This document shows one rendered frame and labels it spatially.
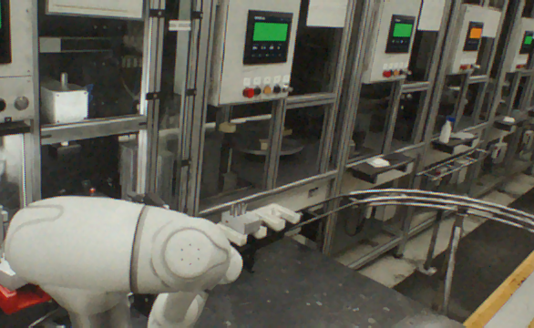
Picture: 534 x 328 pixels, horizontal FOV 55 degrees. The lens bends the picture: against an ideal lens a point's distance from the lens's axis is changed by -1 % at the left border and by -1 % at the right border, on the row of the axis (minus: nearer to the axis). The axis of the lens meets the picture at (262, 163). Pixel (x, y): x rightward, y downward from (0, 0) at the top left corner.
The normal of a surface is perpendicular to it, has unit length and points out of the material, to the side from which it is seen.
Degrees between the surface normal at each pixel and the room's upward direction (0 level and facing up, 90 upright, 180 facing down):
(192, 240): 65
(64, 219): 34
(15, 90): 90
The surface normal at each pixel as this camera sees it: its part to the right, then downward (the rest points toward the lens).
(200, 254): 0.21, -0.15
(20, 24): 0.73, 0.30
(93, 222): 0.09, -0.58
